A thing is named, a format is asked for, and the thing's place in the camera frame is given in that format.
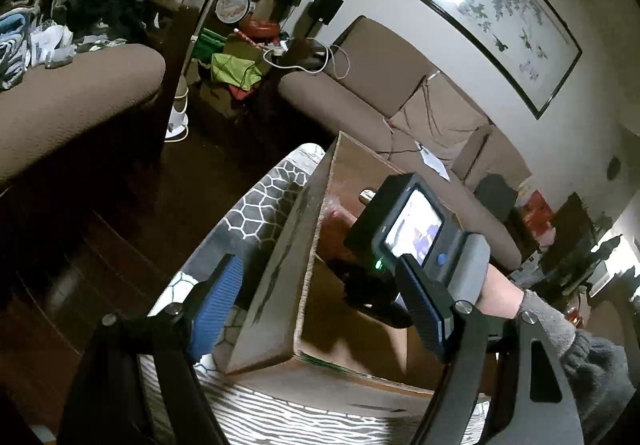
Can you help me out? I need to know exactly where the white paper on sofa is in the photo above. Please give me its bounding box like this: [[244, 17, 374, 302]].
[[416, 142, 450, 181]]

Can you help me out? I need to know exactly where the brown armchair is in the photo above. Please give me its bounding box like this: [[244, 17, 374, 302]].
[[1, 44, 165, 184]]

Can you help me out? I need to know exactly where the large cardboard box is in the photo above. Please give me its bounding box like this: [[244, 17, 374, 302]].
[[224, 130, 497, 399]]

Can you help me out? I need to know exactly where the green bag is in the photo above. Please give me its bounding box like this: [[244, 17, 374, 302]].
[[210, 53, 262, 91]]

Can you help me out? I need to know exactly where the white fan base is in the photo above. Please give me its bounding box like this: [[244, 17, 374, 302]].
[[165, 76, 189, 143]]

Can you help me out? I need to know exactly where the black speaker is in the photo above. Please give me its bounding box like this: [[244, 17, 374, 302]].
[[306, 0, 344, 36]]

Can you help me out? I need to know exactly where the framed wall painting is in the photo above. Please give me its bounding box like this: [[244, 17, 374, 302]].
[[419, 0, 582, 119]]

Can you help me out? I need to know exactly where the person right hand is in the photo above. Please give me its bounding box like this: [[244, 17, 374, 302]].
[[475, 264, 524, 319]]

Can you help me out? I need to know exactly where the grey sleeve forearm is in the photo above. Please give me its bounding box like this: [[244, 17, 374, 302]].
[[520, 290, 636, 444]]

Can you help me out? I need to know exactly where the brown sofa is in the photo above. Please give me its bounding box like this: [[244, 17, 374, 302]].
[[279, 16, 530, 271]]

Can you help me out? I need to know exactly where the dark green cushion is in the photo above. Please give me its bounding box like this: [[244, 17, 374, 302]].
[[474, 174, 518, 222]]

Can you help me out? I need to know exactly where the plain red cloth package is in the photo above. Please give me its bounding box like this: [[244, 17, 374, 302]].
[[322, 205, 357, 234]]

